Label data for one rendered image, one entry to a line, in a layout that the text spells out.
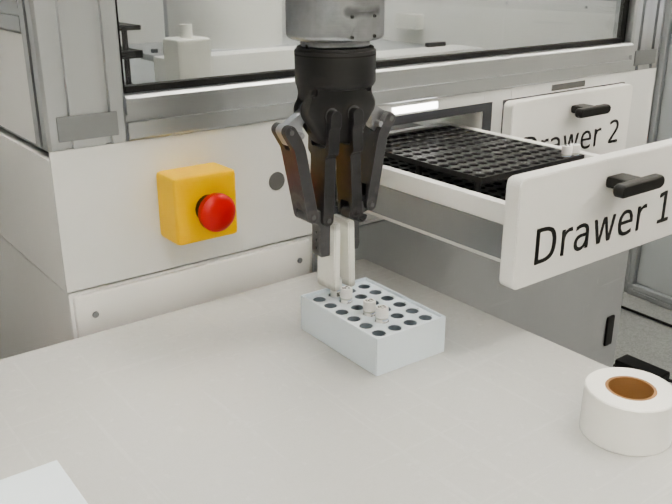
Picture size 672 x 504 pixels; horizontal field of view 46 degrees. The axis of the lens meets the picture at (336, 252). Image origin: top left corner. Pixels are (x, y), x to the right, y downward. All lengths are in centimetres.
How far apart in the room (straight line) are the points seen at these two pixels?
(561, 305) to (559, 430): 75
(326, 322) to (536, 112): 55
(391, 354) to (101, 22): 41
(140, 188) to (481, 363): 38
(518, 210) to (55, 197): 44
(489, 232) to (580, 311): 68
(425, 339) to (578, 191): 21
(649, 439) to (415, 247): 53
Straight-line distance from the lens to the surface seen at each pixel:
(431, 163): 92
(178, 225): 82
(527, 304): 133
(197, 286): 91
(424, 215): 87
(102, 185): 83
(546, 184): 77
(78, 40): 80
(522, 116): 118
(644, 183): 84
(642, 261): 297
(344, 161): 77
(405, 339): 74
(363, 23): 72
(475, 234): 82
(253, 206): 92
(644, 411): 65
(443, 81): 108
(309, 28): 71
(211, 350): 79
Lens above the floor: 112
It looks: 20 degrees down
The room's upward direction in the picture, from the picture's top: straight up
